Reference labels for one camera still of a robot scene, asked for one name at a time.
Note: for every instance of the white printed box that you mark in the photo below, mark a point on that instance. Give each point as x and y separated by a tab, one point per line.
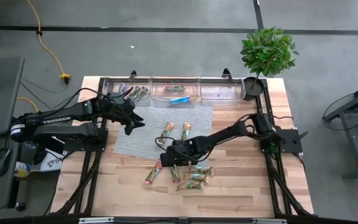
53	163

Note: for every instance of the black plant pot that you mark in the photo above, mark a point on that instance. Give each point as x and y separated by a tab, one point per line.
248	93

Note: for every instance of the blue granola bar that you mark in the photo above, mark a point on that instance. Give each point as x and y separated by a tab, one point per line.
180	100

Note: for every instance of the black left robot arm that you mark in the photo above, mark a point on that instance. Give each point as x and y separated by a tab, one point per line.
57	119

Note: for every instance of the yellow white bottle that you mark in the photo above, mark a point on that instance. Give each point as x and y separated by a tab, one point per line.
22	169

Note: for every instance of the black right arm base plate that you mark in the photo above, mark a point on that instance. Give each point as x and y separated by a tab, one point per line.
291	140

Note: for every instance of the green leafy plant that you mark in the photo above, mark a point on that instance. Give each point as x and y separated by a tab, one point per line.
266	51

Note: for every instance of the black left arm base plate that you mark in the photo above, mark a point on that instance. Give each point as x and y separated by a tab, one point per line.
101	143

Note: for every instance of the black aluminium table frame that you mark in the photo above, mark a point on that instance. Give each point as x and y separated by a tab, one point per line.
273	174

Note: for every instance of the clear plastic bin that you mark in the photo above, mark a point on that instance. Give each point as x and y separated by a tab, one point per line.
110	90
219	91
160	95

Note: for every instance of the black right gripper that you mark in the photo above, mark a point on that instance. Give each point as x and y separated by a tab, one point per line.
179	154

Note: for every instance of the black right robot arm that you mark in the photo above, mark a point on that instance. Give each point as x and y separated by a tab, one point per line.
222	135

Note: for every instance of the black computer mouse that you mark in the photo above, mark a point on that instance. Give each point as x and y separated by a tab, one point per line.
0	160

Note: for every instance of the black table clamp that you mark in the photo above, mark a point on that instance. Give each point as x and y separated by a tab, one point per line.
133	74
227	73

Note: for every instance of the red granola bar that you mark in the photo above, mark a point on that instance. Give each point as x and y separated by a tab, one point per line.
176	176
153	175
166	132
186	130
174	88

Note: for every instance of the silver metal bracket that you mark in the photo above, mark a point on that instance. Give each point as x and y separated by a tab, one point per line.
269	221
95	220

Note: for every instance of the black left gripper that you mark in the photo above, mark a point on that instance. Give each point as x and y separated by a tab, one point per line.
120	109

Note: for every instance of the grey woven mat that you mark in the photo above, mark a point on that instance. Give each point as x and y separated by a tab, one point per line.
148	140

